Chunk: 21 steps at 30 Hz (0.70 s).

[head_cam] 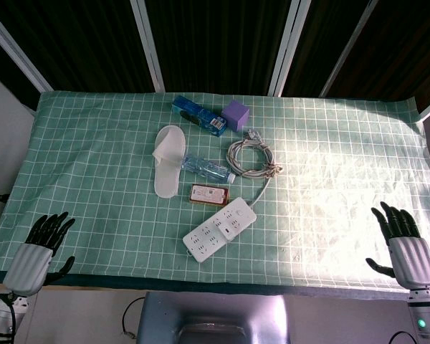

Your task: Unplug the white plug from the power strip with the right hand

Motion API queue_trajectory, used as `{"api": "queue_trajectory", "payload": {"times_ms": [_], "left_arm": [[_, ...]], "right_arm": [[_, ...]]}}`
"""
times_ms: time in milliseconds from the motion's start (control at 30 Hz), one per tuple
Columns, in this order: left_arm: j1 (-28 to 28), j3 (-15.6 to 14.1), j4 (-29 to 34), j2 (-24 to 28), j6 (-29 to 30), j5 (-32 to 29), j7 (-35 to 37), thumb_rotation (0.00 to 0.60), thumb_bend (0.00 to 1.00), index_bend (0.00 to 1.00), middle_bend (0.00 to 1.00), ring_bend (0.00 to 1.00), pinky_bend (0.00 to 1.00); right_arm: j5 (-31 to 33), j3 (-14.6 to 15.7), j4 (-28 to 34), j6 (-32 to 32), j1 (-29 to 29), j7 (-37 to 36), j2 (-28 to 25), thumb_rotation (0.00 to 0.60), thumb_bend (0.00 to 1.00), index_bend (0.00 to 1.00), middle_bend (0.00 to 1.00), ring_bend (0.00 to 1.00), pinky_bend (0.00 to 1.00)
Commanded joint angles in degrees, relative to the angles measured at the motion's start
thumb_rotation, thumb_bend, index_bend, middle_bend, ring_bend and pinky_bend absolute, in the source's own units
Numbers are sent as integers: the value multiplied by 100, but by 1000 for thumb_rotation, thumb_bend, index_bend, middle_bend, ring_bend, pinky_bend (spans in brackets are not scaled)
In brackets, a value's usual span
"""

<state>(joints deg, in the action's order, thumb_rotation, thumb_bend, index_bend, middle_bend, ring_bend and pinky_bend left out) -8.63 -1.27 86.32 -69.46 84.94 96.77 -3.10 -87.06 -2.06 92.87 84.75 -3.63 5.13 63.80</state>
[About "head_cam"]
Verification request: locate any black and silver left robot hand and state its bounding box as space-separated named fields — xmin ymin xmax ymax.
xmin=2 ymin=211 xmax=77 ymax=297

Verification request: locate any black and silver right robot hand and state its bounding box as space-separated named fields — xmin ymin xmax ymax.
xmin=365 ymin=201 xmax=430 ymax=290

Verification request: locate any white power strip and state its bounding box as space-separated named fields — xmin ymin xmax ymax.
xmin=183 ymin=196 xmax=257 ymax=263

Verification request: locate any green checked tablecloth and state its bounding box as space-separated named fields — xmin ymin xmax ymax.
xmin=0 ymin=91 xmax=430 ymax=298

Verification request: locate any white disposable slipper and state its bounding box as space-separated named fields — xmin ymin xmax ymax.
xmin=151 ymin=125 xmax=186 ymax=199

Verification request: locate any brown box with white label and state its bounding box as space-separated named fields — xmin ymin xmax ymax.
xmin=188 ymin=183 xmax=231 ymax=208

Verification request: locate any grey robot torso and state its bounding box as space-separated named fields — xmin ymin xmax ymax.
xmin=138 ymin=292 xmax=291 ymax=344

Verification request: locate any clear plastic water bottle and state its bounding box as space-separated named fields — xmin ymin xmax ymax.
xmin=181 ymin=153 xmax=237 ymax=183

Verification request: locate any dark partition curtain panel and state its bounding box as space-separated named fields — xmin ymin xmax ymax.
xmin=0 ymin=0 xmax=156 ymax=92
xmin=282 ymin=0 xmax=371 ymax=97
xmin=143 ymin=0 xmax=292 ymax=96
xmin=325 ymin=0 xmax=430 ymax=113

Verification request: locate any long blue cardboard box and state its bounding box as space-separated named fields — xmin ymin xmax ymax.
xmin=171 ymin=95 xmax=229 ymax=138

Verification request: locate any purple cube box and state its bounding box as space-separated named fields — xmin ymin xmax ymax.
xmin=221 ymin=100 xmax=251 ymax=132

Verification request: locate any black cable under table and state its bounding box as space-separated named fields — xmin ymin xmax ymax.
xmin=123 ymin=296 xmax=146 ymax=338

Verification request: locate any white cable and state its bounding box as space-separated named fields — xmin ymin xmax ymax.
xmin=224 ymin=128 xmax=284 ymax=208

